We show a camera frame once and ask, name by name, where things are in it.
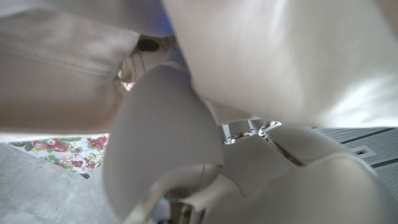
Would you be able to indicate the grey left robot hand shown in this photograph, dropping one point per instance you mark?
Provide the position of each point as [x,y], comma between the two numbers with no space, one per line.
[168,130]

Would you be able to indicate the beige jacket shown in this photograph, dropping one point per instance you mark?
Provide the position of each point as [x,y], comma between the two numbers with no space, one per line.
[62,77]

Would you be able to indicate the floral fruit print backdrop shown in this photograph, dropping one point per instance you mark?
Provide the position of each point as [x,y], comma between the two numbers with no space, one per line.
[71,152]

